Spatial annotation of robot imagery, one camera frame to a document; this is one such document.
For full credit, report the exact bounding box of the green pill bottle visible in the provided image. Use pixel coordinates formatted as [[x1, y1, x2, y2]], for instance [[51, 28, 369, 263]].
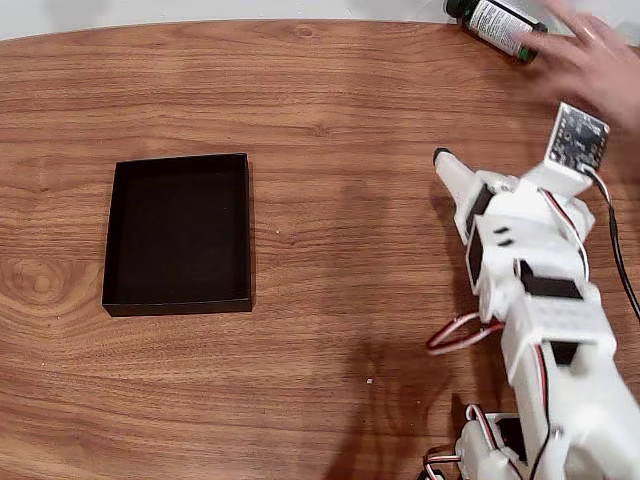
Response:
[[443, 0, 550, 65]]

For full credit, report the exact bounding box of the black open box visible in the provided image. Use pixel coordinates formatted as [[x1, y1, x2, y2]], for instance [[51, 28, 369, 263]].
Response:
[[101, 152, 257, 318]]

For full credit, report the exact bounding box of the person's hand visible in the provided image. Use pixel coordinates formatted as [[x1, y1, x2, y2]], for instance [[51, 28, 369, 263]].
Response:
[[519, 0, 640, 136]]

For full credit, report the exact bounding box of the black camera cable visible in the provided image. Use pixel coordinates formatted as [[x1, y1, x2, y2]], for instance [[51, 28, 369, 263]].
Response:
[[583, 168, 640, 321]]

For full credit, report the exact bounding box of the circuit board camera on mount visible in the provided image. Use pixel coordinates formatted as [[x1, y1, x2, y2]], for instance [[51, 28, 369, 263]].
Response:
[[519, 102, 612, 201]]

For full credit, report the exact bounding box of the red white black servo wire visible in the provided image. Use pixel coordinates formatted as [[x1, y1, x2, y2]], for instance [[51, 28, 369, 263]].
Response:
[[422, 403, 501, 480], [426, 312, 506, 356]]

